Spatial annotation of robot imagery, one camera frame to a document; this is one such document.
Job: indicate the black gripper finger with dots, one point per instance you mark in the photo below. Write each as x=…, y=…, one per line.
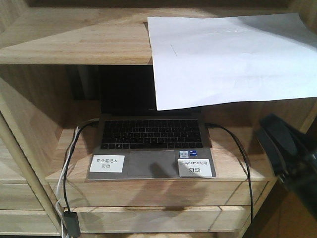
x=281, y=144

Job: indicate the white paper sheet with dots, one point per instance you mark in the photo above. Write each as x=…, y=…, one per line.
x=208, y=61

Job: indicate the white label sticker right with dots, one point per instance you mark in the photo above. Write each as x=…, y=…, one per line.
x=200, y=168

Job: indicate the white label sticker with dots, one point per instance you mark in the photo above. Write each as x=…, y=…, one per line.
x=107, y=163
x=200, y=168

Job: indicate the grey open laptop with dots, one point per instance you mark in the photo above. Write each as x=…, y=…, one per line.
x=152, y=141

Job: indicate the white label sticker left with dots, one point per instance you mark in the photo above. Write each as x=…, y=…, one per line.
x=107, y=163

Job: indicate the grey usb hub adapter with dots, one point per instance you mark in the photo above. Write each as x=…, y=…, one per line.
x=72, y=224

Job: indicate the wooden shelf unit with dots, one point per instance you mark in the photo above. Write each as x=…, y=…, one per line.
x=38, y=40

